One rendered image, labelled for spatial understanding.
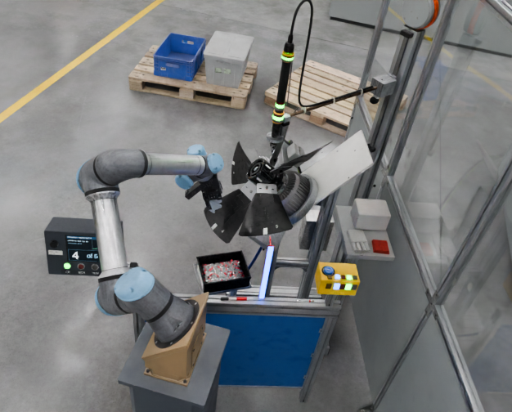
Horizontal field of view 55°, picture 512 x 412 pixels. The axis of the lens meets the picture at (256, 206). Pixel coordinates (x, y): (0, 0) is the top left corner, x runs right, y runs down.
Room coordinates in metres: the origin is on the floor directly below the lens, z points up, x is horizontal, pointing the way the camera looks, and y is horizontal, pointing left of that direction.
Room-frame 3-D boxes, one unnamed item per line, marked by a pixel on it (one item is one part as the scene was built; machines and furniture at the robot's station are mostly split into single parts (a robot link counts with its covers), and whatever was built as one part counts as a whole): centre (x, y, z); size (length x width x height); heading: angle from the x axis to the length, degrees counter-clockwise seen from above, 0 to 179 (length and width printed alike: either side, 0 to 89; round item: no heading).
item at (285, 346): (1.31, 0.02, 0.45); 0.82 x 0.02 x 0.66; 97
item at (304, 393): (1.36, -0.41, 0.39); 0.04 x 0.04 x 0.78; 7
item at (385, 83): (2.10, -0.50, 1.55); 0.10 x 0.07 x 0.09; 132
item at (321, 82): (4.67, -0.69, 0.07); 1.20 x 1.00 x 0.15; 63
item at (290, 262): (1.84, -0.24, 0.56); 0.19 x 0.04 x 0.04; 97
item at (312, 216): (1.94, -0.34, 0.73); 0.15 x 0.09 x 0.22; 97
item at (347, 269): (1.36, -0.37, 1.02); 0.16 x 0.10 x 0.11; 97
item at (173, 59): (4.76, 1.00, 0.25); 0.60 x 0.41 x 0.22; 177
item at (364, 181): (2.16, -0.57, 0.90); 0.08 x 0.06 x 1.80; 42
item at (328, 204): (1.85, -0.35, 0.58); 0.09 x 0.05 x 1.15; 7
